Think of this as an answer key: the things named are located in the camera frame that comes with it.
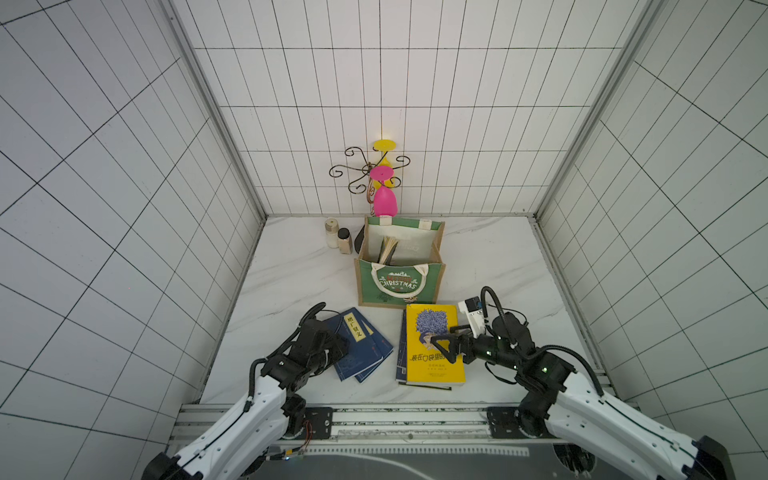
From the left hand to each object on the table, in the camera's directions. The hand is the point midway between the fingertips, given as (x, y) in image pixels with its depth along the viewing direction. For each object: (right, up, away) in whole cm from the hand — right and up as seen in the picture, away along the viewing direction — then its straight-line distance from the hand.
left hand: (341, 350), depth 84 cm
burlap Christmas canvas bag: (+17, +24, +12) cm, 32 cm away
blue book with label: (+6, 0, -1) cm, 6 cm away
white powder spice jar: (-7, +37, +20) cm, 42 cm away
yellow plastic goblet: (+12, +64, +14) cm, 66 cm away
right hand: (+27, +9, -7) cm, 29 cm away
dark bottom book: (+17, -3, -5) cm, 18 cm away
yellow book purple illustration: (+23, +1, -10) cm, 25 cm away
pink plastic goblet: (+12, +45, +12) cm, 48 cm away
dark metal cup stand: (+4, +47, 0) cm, 47 cm away
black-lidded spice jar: (-2, +31, +20) cm, 37 cm away
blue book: (+12, +1, 0) cm, 12 cm away
